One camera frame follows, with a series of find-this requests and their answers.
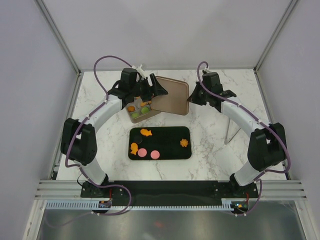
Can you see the pink macaron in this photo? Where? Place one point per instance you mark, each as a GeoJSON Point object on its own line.
{"type": "Point", "coordinates": [142, 152]}
{"type": "Point", "coordinates": [155, 154]}

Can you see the aluminium frame rail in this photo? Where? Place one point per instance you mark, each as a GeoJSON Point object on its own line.
{"type": "Point", "coordinates": [66, 195]}

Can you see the gold tin lid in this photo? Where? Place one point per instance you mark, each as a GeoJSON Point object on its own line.
{"type": "Point", "coordinates": [175, 102]}

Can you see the orange fish cookie upper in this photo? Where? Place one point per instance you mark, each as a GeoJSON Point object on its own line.
{"type": "Point", "coordinates": [146, 132]}

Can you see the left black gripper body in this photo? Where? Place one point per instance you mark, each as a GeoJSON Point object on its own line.
{"type": "Point", "coordinates": [146, 92]}

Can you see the orange fish cookie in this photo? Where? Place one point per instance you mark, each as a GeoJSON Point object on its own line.
{"type": "Point", "coordinates": [134, 148]}
{"type": "Point", "coordinates": [146, 132]}

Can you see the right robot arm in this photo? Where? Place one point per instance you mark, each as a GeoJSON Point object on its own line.
{"type": "Point", "coordinates": [267, 142]}

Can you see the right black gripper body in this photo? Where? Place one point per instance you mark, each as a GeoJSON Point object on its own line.
{"type": "Point", "coordinates": [206, 97]}

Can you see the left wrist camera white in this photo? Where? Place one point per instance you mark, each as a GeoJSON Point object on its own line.
{"type": "Point", "coordinates": [141, 74]}

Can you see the orange flower cookie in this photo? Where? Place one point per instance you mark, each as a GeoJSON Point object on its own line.
{"type": "Point", "coordinates": [184, 143]}

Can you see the orange fish cookie lower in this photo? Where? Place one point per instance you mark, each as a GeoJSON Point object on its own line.
{"type": "Point", "coordinates": [134, 148]}

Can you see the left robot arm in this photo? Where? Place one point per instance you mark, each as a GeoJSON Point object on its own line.
{"type": "Point", "coordinates": [79, 142]}

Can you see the gold cookie tin box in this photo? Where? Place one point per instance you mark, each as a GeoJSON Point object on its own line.
{"type": "Point", "coordinates": [136, 103]}

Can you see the black sandwich cookie left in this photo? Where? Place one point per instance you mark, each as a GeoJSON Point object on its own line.
{"type": "Point", "coordinates": [137, 139]}

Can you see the pink macaron left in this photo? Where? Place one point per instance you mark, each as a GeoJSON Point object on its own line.
{"type": "Point", "coordinates": [142, 152]}

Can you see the dark green tray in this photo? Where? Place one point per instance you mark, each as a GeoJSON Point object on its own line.
{"type": "Point", "coordinates": [165, 139]}

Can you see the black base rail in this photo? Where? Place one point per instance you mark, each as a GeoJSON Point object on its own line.
{"type": "Point", "coordinates": [167, 193]}

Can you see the pink macaron right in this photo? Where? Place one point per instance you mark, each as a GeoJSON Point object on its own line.
{"type": "Point", "coordinates": [155, 154]}

